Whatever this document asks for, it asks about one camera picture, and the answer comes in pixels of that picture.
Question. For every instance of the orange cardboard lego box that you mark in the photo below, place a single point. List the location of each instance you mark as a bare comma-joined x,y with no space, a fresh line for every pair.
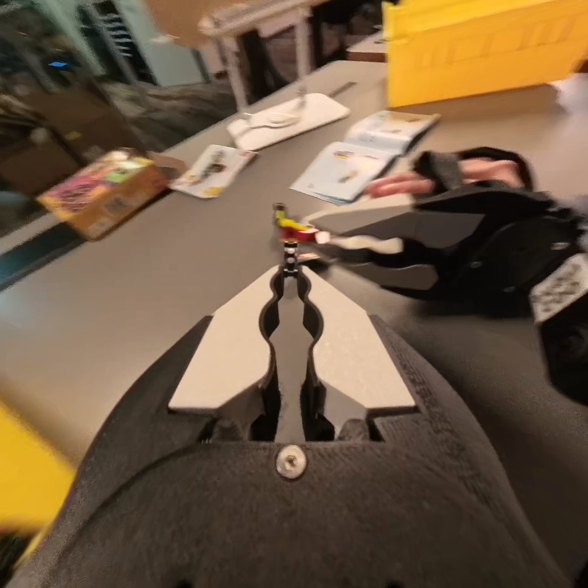
105,197

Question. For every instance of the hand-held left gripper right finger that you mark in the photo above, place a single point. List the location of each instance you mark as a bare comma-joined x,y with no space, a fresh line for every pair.
363,367

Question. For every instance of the wooden board on white stand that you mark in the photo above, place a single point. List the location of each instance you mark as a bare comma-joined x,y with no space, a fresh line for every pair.
285,119

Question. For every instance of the open instruction booklet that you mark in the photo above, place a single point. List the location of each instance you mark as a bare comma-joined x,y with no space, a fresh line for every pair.
349,170

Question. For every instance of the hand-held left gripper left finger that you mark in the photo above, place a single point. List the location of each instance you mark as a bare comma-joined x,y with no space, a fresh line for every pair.
225,363

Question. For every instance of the black red yellow lego model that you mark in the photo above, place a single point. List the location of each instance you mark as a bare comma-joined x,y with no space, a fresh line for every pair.
291,234

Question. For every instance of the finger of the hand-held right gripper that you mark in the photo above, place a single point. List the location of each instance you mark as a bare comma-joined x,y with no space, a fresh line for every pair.
399,278
390,223

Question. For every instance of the yellow plastic bin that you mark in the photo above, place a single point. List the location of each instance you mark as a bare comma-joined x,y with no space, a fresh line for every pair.
482,55

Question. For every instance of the yellow object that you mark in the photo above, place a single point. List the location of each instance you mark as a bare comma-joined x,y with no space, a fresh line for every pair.
27,473

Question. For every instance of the closed instruction booklet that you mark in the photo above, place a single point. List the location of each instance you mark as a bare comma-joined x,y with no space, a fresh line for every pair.
211,172

